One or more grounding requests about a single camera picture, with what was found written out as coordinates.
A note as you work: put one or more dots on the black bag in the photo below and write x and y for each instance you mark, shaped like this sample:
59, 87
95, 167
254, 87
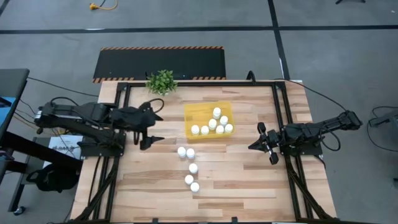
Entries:
53, 180

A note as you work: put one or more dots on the grey desk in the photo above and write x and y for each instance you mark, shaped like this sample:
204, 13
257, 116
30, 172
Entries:
12, 81

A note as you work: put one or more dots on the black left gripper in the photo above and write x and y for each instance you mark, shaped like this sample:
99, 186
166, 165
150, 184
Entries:
133, 118

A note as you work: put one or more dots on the black hazard-striped floor mat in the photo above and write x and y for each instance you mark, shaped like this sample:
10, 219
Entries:
155, 62

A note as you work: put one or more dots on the black tripod stand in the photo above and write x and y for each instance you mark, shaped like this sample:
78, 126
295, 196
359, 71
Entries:
381, 119

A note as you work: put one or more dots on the white printed sheet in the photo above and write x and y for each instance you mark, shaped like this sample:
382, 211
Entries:
62, 147

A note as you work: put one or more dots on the black stand frame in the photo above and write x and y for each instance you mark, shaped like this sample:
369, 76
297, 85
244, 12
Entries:
37, 149

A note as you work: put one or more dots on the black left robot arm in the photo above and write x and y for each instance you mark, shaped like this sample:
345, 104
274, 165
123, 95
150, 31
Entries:
77, 113

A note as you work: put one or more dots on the white plastic pill bottle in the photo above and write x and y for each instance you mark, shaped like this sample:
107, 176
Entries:
188, 179
228, 127
219, 129
212, 124
195, 129
181, 152
190, 153
204, 130
216, 113
194, 187
193, 168
223, 120

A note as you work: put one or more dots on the small green potted plant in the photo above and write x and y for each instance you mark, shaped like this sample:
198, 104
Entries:
161, 82

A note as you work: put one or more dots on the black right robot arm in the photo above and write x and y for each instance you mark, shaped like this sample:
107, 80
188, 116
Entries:
320, 129

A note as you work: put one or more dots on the yellow translucent plastic basket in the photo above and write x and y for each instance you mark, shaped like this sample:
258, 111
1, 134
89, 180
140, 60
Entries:
196, 112

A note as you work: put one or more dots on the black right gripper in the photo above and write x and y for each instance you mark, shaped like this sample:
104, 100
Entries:
273, 140

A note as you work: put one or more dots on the blue panel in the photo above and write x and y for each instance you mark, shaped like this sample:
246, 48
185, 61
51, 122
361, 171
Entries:
6, 115

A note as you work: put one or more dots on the black stand base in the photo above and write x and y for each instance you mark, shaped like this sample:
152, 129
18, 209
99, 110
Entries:
349, 1

